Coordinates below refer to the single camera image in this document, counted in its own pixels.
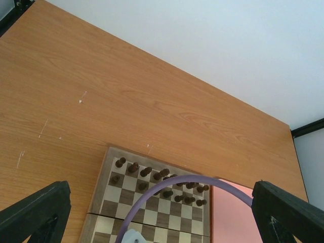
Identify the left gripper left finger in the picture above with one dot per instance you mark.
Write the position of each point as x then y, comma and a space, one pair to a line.
40, 217

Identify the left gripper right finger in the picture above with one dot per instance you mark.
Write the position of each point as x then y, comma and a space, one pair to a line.
283, 217

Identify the wooden chess board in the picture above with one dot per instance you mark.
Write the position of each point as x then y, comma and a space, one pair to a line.
177, 213

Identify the pink plastic tray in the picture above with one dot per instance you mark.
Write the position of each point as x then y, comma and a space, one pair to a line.
232, 220

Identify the black frame post right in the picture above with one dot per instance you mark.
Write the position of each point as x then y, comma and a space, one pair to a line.
308, 128

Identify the black frame post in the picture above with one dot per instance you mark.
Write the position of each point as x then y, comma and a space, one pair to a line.
308, 128
16, 11

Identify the black frame post left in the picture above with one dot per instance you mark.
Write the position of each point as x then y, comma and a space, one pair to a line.
16, 11

